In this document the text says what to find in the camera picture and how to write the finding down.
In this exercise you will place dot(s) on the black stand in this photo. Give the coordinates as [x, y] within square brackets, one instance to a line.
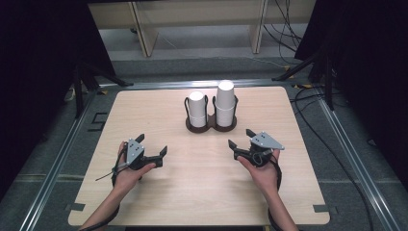
[327, 80]
[80, 86]

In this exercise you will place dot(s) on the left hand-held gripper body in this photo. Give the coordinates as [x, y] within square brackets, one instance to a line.
[134, 153]

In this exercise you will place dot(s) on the black curtain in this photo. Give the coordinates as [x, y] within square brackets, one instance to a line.
[375, 80]
[35, 80]

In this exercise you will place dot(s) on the aluminium floor rail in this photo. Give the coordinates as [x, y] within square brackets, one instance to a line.
[192, 84]
[54, 166]
[356, 166]

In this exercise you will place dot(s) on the dark brown double cup holder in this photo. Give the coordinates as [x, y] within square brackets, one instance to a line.
[210, 124]

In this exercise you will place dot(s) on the tall stack of white cups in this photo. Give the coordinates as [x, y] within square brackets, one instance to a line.
[225, 102]

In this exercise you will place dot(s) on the person's left hand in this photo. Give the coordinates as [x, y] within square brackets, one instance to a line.
[130, 178]

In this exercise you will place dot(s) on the pale wooden bench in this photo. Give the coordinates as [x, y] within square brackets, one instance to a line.
[146, 35]

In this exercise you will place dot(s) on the short stack of white cups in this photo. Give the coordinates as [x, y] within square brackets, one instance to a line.
[197, 107]

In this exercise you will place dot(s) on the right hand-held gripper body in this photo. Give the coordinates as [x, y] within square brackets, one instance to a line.
[264, 142]

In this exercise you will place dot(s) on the person's right hand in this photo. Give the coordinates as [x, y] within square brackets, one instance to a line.
[264, 176]

